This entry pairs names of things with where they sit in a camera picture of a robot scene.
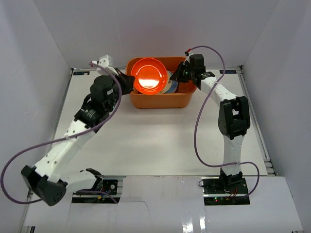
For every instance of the orange plastic bin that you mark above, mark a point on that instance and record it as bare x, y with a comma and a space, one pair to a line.
180, 99

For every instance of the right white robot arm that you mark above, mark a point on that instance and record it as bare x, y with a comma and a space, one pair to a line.
233, 118

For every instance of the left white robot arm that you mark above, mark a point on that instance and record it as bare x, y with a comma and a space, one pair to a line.
46, 178

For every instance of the orange round plate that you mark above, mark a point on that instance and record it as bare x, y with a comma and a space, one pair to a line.
151, 76

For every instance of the blue round plate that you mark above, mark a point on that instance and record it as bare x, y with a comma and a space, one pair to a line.
173, 88

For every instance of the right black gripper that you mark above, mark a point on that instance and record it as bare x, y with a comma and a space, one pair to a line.
177, 75

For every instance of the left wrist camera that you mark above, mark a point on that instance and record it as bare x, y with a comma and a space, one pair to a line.
104, 65

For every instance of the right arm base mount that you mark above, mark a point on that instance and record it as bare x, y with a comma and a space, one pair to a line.
215, 195

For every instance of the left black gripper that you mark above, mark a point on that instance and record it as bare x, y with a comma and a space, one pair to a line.
124, 81

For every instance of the small cream patterned plate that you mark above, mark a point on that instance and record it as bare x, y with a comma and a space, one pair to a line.
168, 84

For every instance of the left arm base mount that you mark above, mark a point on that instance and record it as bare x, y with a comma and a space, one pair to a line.
105, 192

